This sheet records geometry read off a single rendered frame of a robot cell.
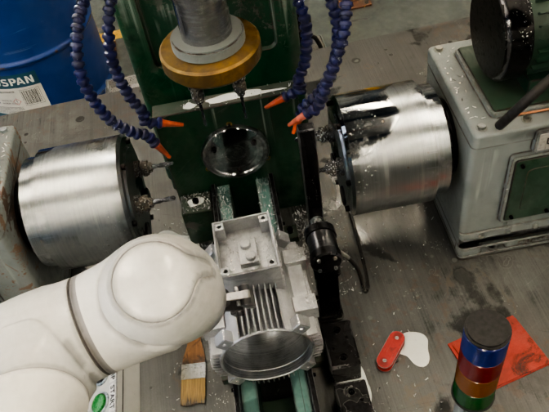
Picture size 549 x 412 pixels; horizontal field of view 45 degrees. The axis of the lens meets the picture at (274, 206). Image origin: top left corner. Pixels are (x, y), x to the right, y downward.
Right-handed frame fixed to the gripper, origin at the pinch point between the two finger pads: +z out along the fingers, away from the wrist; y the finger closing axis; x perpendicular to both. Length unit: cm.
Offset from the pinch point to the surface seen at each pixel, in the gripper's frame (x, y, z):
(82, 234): -20.3, 24.3, 24.3
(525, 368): 19, -53, 33
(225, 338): 4.2, -0.5, 9.2
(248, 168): -33, -8, 45
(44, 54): -119, 63, 137
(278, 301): -0.1, -9.8, 10.2
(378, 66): -66, -50, 83
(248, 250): -9.5, -6.3, 12.8
